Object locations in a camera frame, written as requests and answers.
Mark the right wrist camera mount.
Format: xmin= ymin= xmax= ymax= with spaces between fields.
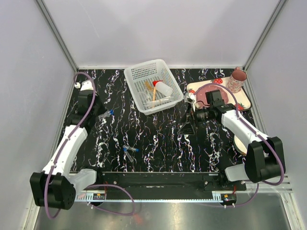
xmin=184 ymin=92 xmax=196 ymax=104

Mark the blue cap test tube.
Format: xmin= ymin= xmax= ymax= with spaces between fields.
xmin=123 ymin=148 xmax=133 ymax=162
xmin=98 ymin=110 xmax=114 ymax=120
xmin=123 ymin=145 xmax=139 ymax=152

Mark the white plastic perforated basket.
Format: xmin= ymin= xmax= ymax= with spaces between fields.
xmin=124 ymin=59 xmax=183 ymax=115

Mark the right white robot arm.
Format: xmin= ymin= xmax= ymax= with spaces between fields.
xmin=178 ymin=90 xmax=285 ymax=190

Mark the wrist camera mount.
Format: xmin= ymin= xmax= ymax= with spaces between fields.
xmin=74 ymin=80 xmax=94 ymax=91
xmin=184 ymin=92 xmax=196 ymax=104

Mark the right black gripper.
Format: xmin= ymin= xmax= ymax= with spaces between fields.
xmin=177 ymin=102 xmax=213 ymax=135

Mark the bundle of plastic pipettes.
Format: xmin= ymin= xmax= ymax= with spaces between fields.
xmin=145 ymin=96 xmax=173 ymax=107

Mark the pink dotted plate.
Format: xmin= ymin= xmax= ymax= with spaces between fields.
xmin=196 ymin=85 xmax=229 ymax=109

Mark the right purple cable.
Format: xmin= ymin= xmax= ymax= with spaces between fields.
xmin=193 ymin=83 xmax=286 ymax=208

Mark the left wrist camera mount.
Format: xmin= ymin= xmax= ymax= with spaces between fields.
xmin=74 ymin=80 xmax=94 ymax=91

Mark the strawberry pattern tray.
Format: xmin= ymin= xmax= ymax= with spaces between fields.
xmin=187 ymin=77 xmax=252 ymax=111

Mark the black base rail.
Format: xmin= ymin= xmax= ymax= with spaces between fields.
xmin=96 ymin=172 xmax=247 ymax=201

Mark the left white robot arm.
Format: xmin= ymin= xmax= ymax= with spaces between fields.
xmin=30 ymin=80 xmax=106 ymax=210

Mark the white bowl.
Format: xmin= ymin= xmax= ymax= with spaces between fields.
xmin=234 ymin=136 xmax=247 ymax=156

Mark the wooden test tube clamp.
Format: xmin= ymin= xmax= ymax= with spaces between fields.
xmin=153 ymin=86 xmax=156 ymax=102

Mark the wash bottle red cap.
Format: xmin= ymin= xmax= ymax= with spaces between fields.
xmin=153 ymin=80 xmax=173 ymax=97

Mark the pink patterned mug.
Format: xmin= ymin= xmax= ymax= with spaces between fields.
xmin=226 ymin=67 xmax=248 ymax=93

